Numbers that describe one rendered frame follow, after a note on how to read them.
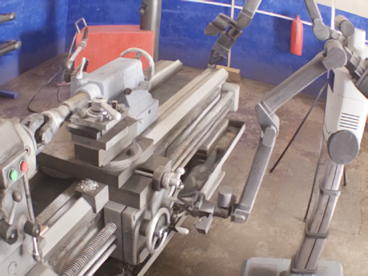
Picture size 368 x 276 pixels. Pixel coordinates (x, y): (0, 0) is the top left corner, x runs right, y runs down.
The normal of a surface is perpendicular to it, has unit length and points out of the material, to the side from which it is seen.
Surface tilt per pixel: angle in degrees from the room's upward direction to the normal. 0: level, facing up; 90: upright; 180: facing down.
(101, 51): 90
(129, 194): 90
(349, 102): 90
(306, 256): 90
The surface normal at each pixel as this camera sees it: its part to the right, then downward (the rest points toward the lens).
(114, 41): -0.04, 0.44
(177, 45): -0.37, 0.39
